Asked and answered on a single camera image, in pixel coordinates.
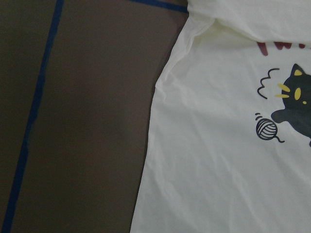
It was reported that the cream long-sleeve cat shirt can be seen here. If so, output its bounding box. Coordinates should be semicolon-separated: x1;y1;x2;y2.
130;0;311;233

